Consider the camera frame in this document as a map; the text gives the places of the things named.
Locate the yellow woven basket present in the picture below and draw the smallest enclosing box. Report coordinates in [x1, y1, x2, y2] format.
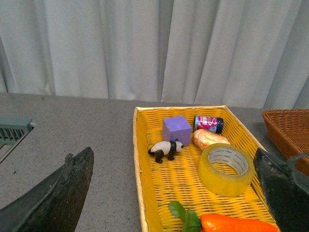
[133, 105, 275, 232]

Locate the clear packing tape roll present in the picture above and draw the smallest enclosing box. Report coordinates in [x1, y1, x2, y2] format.
[198, 143, 255, 197]

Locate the toy panda figurine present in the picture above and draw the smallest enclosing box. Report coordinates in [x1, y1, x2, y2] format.
[148, 140, 184, 163]

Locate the brown wicker basket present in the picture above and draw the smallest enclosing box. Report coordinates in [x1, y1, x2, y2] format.
[262, 109, 309, 159]

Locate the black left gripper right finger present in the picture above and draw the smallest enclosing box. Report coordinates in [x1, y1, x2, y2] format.
[253, 148, 309, 232]

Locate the toy bread loaf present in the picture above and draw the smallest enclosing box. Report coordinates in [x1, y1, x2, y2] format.
[193, 129, 230, 150]

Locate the small dark labelled jar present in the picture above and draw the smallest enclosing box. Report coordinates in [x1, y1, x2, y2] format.
[194, 115, 224, 134]

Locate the purple foam cube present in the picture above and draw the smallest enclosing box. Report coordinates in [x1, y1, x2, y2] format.
[162, 116, 192, 146]

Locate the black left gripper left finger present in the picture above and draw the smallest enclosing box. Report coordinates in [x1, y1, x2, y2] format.
[0, 147, 94, 232]

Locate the toy orange carrot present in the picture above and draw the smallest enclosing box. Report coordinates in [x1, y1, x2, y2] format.
[169, 201, 278, 232]

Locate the grey green plastic crate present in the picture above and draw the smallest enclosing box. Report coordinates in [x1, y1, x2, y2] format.
[0, 116, 35, 162]

